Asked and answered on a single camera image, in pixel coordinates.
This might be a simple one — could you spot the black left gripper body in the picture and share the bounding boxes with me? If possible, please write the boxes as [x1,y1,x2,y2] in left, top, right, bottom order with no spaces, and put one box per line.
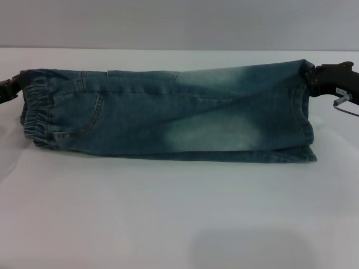
[0,77,23,105]

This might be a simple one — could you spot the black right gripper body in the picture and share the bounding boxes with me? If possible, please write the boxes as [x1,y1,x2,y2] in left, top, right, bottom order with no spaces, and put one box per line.
[310,61,359,106]

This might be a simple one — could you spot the blue denim shorts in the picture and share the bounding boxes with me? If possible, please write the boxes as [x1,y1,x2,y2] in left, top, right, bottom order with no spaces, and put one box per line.
[21,58,319,163]

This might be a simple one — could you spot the black cable with silver plug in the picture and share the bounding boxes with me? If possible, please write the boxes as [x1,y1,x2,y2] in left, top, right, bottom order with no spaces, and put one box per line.
[332,94,359,117]

